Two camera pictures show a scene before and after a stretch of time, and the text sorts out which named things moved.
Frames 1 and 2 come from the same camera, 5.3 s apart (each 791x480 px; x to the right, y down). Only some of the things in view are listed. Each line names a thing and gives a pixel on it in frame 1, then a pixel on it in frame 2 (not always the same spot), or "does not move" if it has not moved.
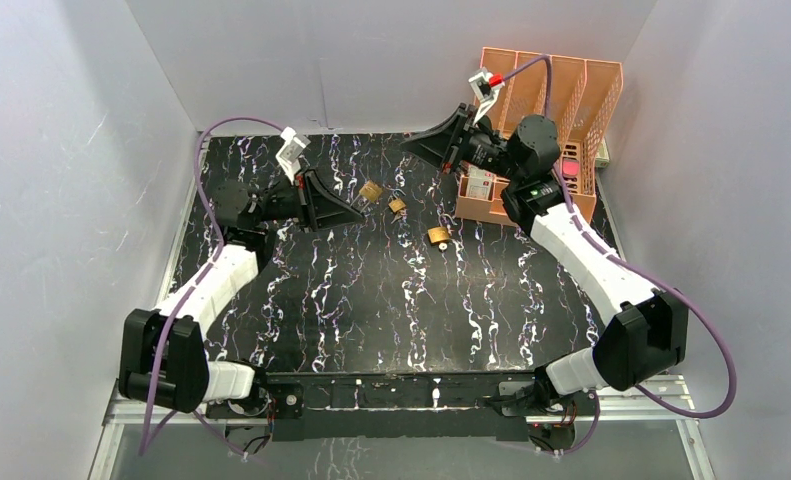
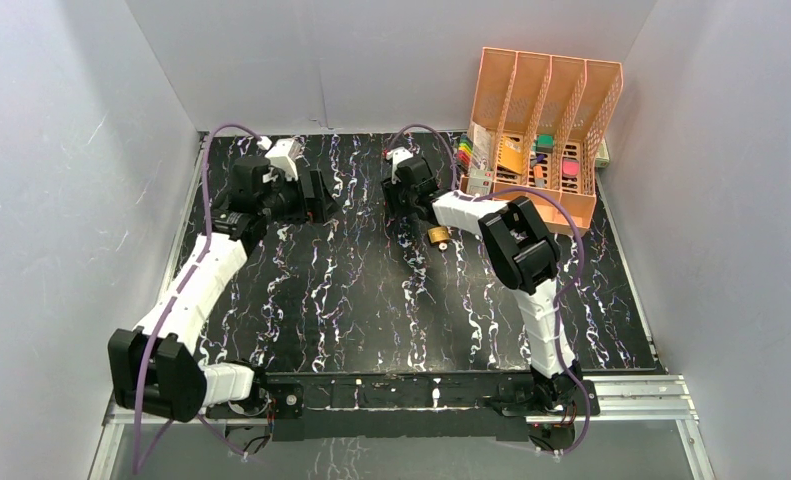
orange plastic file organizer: [577, 95] does not move
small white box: [478, 182] does not move
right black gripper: [439, 143] -> [390, 189]
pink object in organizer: [570, 167] does not move
